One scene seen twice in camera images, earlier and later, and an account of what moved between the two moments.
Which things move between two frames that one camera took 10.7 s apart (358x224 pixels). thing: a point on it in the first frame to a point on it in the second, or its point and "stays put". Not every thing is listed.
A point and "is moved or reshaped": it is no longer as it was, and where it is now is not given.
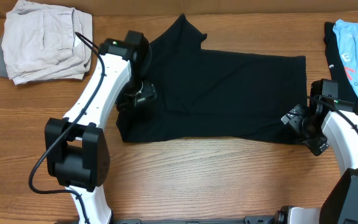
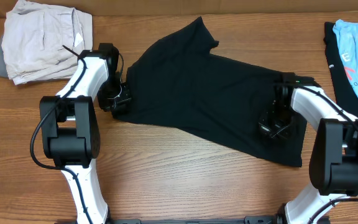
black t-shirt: (209, 95) is moved or reshaped
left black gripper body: (138, 91) to (114, 95)
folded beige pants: (39, 43) stays put
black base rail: (248, 219) stays put
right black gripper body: (295, 118) to (272, 126)
